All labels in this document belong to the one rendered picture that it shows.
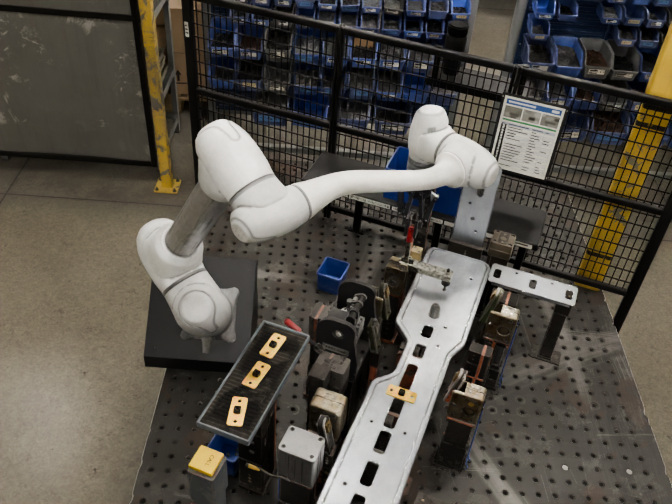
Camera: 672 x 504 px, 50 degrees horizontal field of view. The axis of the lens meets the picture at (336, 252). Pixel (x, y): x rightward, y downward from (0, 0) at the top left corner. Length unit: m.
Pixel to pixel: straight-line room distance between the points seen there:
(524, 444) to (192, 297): 1.13
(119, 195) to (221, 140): 2.73
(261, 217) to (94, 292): 2.23
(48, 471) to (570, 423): 2.00
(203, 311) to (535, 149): 1.28
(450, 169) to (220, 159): 0.60
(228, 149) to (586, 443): 1.47
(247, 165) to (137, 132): 2.62
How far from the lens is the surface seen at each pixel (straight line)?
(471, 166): 1.94
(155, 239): 2.23
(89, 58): 4.16
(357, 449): 1.95
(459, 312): 2.33
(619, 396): 2.70
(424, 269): 2.34
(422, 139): 2.03
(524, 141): 2.66
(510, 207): 2.76
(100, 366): 3.50
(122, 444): 3.22
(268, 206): 1.72
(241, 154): 1.75
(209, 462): 1.74
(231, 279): 2.46
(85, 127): 4.41
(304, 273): 2.83
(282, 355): 1.92
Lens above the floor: 2.61
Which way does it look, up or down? 41 degrees down
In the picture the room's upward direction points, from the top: 5 degrees clockwise
